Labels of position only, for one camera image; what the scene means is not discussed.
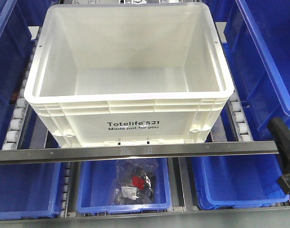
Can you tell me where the lower right blue bin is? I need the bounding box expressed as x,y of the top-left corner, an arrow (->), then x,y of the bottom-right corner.
191,154 -> 289,210

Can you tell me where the plastic bag of parts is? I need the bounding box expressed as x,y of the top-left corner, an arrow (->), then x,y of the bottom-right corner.
110,159 -> 159,205

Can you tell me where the upper left blue bin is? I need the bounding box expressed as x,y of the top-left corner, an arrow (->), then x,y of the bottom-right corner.
0,0 -> 31,149

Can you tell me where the white roller track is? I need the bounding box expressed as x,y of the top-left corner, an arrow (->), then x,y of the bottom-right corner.
2,26 -> 42,151
215,22 -> 253,142

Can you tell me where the lower left blue bin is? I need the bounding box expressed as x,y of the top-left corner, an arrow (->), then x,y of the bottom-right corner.
0,162 -> 65,220

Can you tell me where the right white roller track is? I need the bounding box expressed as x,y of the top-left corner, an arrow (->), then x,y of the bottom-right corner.
215,22 -> 253,142

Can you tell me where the blue plastic bin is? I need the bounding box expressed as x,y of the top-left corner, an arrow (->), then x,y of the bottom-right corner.
225,0 -> 290,140

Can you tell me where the left white roller track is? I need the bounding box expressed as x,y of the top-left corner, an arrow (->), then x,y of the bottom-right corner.
2,26 -> 42,151

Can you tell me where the steel shelf table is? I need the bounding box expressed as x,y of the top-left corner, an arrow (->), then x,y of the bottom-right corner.
0,0 -> 290,228

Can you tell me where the white plastic Totelife crate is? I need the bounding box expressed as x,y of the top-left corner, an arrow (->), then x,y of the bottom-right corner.
24,2 -> 234,148

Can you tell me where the lower roller track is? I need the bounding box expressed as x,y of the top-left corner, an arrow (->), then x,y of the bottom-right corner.
59,162 -> 73,218

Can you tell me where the lower middle blue bin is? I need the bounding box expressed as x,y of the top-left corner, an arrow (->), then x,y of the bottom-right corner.
76,158 -> 171,215

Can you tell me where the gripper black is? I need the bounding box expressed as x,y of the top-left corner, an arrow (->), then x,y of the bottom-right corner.
268,117 -> 290,194

